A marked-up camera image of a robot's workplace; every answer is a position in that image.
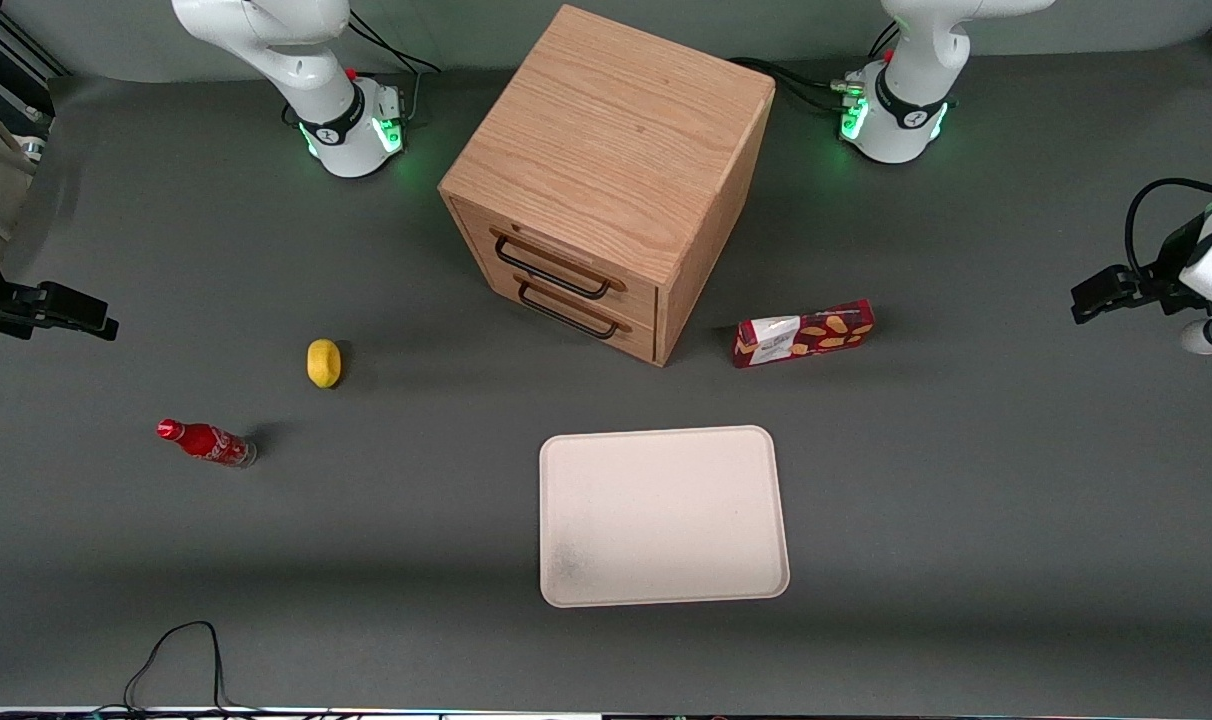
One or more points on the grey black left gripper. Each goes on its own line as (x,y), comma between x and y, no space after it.
(1158,283)

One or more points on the red cookie box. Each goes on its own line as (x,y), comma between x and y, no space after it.
(806,335)

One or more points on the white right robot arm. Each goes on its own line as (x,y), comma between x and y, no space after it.
(296,60)

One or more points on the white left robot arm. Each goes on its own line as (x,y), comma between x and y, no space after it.
(906,90)

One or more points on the beige plastic tray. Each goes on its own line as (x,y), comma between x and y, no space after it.
(661,515)

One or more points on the small silver metal fitting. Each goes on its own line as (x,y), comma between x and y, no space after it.
(33,148)

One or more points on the red cola bottle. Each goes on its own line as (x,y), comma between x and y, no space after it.
(206,441)

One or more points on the yellow lemon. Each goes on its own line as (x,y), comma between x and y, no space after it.
(324,362)

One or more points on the wooden drawer cabinet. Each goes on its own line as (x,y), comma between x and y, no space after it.
(616,130)

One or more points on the black aluminium frame rail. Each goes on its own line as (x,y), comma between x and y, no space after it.
(21,50)

